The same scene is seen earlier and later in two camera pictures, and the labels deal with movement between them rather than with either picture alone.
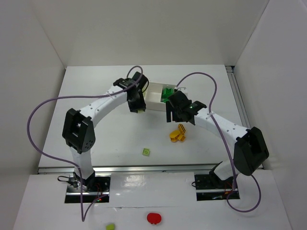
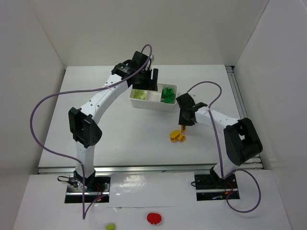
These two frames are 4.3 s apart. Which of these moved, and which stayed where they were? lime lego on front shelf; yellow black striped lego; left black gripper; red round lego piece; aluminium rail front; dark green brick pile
Moved: yellow black striped lego; left black gripper
Stayed: dark green brick pile; aluminium rail front; lime lego on front shelf; red round lego piece
